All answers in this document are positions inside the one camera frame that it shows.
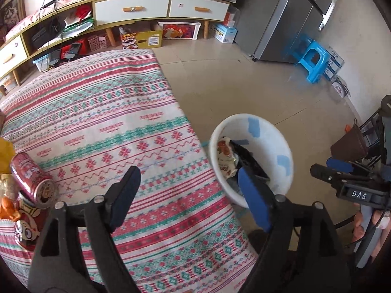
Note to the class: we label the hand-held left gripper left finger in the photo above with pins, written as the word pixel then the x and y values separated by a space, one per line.
pixel 125 195

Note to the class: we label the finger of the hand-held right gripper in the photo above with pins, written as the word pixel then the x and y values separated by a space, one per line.
pixel 339 165
pixel 326 174

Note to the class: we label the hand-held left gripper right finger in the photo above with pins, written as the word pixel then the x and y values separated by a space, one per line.
pixel 255 201

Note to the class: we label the black plastic tray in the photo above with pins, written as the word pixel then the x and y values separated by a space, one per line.
pixel 252 163

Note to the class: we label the white snack wrapper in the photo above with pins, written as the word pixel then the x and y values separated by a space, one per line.
pixel 226 158

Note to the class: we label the white plastic bin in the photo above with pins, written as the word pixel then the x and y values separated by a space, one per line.
pixel 268 146

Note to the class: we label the red drink can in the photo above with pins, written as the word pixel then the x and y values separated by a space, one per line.
pixel 27 174

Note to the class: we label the red cartoon snack packet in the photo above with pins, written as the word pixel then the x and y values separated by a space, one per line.
pixel 27 229

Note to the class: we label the orange wrapper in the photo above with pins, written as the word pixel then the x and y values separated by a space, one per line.
pixel 6 208

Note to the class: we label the yellow snack packet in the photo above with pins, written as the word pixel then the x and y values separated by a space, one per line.
pixel 4 155

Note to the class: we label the person's right hand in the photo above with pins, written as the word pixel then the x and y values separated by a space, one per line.
pixel 359 222

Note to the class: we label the brown bag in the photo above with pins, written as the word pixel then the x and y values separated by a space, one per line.
pixel 349 143

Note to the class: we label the dark chair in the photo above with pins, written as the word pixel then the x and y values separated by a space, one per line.
pixel 378 134

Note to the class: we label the patterned tablecloth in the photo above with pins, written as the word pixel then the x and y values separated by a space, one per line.
pixel 122 113

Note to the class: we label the blue plastic stool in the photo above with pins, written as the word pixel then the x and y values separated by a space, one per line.
pixel 314 58

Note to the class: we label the grey refrigerator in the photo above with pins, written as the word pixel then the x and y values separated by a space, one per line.
pixel 284 21

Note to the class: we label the yellow cardboard box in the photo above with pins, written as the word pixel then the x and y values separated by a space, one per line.
pixel 146 38

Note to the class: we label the wooden white cabinet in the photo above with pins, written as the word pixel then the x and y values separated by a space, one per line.
pixel 91 36

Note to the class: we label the blue white cardboard box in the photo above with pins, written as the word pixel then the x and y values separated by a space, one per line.
pixel 224 33

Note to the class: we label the red picture box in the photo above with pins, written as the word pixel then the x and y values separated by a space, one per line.
pixel 178 30

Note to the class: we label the black box in cabinet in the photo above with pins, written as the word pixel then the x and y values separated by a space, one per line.
pixel 45 36

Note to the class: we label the small white drawer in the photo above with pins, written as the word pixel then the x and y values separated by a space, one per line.
pixel 12 55

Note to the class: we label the green and red bags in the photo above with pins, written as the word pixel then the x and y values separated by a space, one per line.
pixel 79 19

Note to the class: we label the wide white drawer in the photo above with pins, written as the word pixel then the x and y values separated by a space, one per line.
pixel 131 9

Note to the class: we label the pink cabinet cloth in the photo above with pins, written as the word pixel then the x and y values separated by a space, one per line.
pixel 45 10

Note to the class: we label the white drawer beside microwave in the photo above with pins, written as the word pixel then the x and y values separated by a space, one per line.
pixel 198 7

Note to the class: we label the framed cat picture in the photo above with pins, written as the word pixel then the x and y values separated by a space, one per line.
pixel 12 7

